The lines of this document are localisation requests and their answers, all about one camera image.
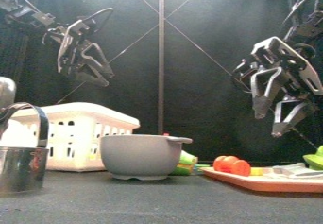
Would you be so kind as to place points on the grey toy bowl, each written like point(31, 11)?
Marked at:
point(140, 155)

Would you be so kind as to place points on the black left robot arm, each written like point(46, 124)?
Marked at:
point(26, 15)

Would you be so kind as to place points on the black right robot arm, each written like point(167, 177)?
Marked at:
point(309, 23)

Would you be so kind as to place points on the wooden cutting board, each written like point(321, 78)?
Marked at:
point(261, 183)

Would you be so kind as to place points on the white plastic perforated basket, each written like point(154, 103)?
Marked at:
point(80, 139)

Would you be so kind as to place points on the green toy vegetable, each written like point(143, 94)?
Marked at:
point(315, 160)

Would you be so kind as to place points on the grey toy knife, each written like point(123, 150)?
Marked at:
point(294, 171)

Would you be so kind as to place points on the small yellow toy piece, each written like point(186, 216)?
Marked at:
point(257, 171)

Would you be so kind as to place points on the vertical metal frame pole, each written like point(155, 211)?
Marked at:
point(160, 60)

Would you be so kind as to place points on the silver round metal object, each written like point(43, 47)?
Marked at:
point(6, 92)

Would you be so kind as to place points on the red toy piece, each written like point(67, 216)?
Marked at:
point(166, 134)

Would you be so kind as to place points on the orange sliced toy vegetable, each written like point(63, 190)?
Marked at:
point(234, 166)

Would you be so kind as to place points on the toy corn with green husk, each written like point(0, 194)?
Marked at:
point(187, 160)

